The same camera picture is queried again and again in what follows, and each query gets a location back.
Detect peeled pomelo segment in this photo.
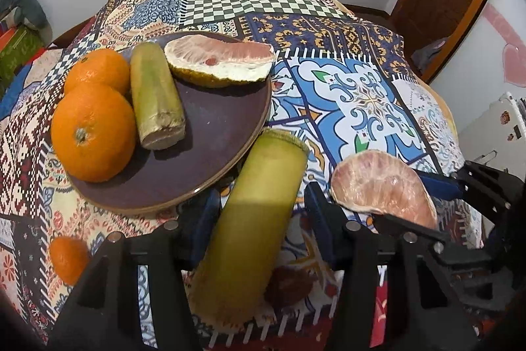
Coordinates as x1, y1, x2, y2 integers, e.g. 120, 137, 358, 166
330, 150, 438, 229

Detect long sugarcane piece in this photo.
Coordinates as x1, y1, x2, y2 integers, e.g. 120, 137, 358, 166
188, 128, 309, 329

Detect small orange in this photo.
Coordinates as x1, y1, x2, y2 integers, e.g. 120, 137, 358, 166
49, 236, 91, 286

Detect short sugarcane piece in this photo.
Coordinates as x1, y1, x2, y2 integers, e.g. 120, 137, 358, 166
130, 42, 185, 151

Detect large orange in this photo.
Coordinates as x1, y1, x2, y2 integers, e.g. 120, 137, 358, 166
63, 48, 130, 95
51, 84, 136, 183

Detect pomelo wedge with rind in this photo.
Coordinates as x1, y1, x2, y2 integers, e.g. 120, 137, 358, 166
164, 34, 277, 88

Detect purple ceramic plate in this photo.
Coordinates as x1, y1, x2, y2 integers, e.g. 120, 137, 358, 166
65, 30, 273, 216

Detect patchwork patterned bedspread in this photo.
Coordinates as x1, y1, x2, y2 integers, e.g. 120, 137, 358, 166
1, 0, 465, 345

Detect green fabric storage box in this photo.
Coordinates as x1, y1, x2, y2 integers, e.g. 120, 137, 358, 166
0, 25, 44, 91

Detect grey plush toy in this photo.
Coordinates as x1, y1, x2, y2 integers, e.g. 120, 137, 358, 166
1, 0, 48, 29

